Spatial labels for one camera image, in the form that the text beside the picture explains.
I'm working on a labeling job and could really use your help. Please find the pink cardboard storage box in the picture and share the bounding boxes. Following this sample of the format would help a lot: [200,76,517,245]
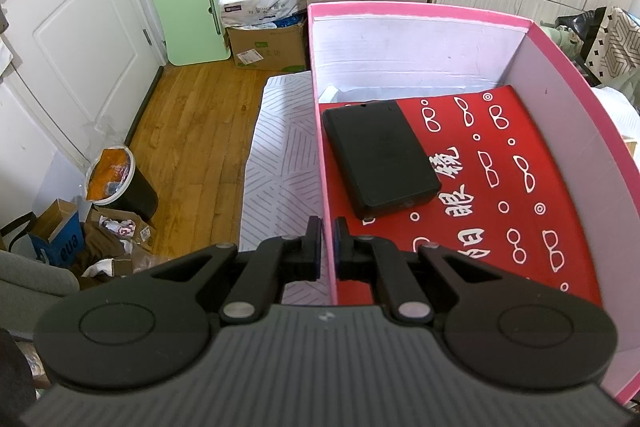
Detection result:
[308,1,639,402]

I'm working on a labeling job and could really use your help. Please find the blue open cardboard box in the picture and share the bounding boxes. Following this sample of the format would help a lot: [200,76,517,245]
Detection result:
[28,199,85,268]

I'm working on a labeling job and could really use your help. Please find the red printed cloth pouch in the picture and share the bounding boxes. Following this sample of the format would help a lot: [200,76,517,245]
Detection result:
[323,87,602,305]

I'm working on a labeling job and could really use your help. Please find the black trash bin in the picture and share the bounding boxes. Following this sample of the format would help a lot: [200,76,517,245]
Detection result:
[85,145,158,221]

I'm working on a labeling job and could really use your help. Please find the white patterned bed sheet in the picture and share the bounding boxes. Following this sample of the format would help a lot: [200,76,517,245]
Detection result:
[238,70,332,307]

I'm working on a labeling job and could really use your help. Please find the black rectangular hard drive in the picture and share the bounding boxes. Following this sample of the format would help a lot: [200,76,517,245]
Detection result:
[321,101,442,219]

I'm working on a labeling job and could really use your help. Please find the white panel door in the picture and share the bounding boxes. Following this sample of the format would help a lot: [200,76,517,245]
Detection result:
[1,0,160,166]

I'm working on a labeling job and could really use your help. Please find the patterned black white bag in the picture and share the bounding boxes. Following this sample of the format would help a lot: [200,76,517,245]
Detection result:
[554,6,639,87]

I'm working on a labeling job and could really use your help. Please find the brown cardboard box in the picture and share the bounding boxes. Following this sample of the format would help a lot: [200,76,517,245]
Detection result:
[227,20,309,72]

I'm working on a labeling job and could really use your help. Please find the green folding table board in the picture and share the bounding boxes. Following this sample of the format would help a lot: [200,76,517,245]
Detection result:
[152,0,231,66]

